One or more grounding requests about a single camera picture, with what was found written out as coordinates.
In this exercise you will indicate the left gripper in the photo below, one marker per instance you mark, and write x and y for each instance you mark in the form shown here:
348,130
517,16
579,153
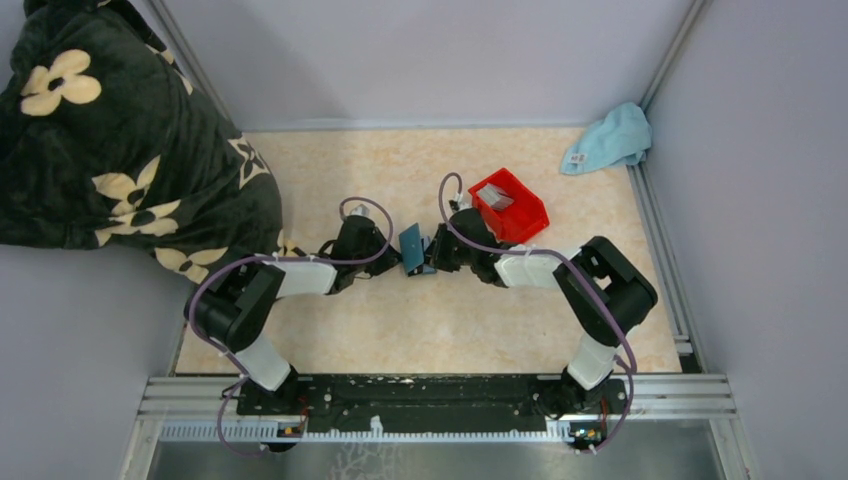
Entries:
390,258

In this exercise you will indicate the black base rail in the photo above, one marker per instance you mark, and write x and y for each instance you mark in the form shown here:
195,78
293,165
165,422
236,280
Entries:
440,408

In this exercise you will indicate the teal card holder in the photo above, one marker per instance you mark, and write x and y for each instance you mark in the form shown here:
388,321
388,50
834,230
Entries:
413,246

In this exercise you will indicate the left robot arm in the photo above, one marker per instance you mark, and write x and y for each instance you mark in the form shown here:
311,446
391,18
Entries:
230,310

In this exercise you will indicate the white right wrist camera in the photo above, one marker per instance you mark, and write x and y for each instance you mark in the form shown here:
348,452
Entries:
458,203

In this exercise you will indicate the red plastic bin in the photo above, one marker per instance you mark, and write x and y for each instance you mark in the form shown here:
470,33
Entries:
523,220

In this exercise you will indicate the black floral blanket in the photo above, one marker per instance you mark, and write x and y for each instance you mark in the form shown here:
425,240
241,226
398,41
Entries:
106,142

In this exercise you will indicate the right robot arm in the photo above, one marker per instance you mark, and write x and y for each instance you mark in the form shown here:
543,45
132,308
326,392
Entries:
607,293

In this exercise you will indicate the silver credit cards stack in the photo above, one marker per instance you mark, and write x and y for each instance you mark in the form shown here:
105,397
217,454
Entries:
494,197

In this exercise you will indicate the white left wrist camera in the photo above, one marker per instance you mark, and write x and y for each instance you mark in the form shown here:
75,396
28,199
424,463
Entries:
361,210

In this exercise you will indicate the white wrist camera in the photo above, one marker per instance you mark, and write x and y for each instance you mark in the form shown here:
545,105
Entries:
458,203
361,210

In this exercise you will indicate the light blue cloth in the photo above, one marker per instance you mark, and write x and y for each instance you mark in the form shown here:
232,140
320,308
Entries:
622,138

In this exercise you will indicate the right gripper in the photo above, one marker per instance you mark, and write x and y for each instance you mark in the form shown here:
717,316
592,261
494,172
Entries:
434,253

